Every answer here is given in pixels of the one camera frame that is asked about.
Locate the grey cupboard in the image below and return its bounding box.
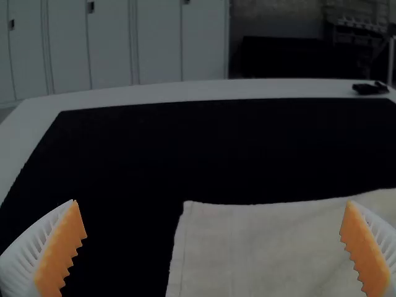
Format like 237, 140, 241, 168
0, 0, 50, 103
46, 0, 137, 93
133, 0, 230, 85

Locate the black mat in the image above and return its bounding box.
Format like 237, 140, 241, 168
0, 98, 396, 297

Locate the pale towel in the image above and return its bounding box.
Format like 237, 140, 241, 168
165, 188, 396, 297

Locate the metal frame trolley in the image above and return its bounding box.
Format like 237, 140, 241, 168
323, 14, 396, 86

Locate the black hand tool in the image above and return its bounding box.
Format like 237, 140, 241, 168
351, 80, 390, 95

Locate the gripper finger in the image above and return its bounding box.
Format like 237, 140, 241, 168
338, 200, 396, 297
0, 199, 88, 297

